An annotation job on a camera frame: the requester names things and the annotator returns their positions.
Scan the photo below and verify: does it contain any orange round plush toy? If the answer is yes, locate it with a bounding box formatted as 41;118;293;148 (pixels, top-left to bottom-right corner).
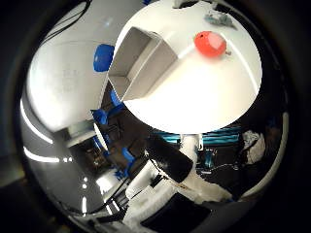
193;30;232;58

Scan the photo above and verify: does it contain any small teal plush toy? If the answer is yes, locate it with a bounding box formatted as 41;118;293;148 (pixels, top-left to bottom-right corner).
203;11;235;29

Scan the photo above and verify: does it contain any grey open container box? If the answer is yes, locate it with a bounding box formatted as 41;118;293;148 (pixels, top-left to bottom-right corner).
107;26;179;102

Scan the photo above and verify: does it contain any blue chair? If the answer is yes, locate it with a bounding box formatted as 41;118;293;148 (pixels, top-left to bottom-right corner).
109;89;126;110
92;43;116;73
121;147;136;167
91;108;110;126

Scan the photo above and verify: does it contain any black cable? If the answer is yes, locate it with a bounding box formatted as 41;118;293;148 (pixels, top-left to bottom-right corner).
42;0;93;44

